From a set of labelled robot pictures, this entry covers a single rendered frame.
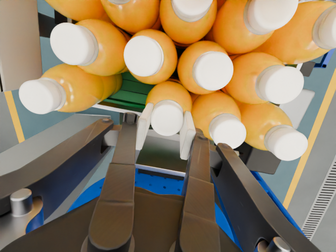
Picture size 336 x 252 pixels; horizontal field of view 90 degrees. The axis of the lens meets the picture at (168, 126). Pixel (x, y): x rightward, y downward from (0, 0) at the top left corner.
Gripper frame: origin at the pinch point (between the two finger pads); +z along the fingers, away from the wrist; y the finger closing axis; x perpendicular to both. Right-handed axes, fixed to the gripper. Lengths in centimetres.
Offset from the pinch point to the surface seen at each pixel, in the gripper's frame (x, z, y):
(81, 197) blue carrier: -18.7, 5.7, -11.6
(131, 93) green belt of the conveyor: -2.3, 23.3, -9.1
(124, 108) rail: -4.0, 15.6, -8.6
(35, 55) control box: 2.9, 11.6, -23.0
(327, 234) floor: -123, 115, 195
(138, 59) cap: 6.1, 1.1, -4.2
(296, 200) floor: -90, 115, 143
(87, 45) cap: 6.3, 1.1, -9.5
